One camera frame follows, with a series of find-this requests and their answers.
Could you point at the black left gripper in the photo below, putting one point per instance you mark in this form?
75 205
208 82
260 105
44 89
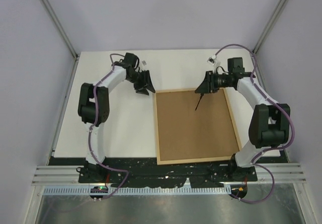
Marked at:
147 80

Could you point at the black speckled base plate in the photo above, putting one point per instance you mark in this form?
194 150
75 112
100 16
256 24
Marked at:
145 172

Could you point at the red handled screwdriver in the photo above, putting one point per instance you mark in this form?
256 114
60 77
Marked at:
200 98

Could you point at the left aluminium corner post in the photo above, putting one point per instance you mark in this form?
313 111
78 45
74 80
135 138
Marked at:
53 16

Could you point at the wooden picture frame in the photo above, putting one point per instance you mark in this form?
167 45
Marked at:
185 136

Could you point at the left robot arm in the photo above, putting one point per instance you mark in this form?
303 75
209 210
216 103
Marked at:
94 105

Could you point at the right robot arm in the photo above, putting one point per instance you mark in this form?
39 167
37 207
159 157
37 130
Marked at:
270 122

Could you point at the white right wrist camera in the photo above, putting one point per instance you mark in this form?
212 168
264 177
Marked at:
214 62

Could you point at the aluminium corner post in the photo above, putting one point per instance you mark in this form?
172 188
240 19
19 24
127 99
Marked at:
278 10
53 16

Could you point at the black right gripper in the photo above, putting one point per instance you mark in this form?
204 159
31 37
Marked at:
207 86

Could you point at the white slotted cable duct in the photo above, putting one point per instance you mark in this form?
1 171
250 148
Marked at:
97 190

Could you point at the aluminium rail across front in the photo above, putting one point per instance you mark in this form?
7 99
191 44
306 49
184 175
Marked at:
66 175

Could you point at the right aluminium corner post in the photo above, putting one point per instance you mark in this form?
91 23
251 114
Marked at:
278 10

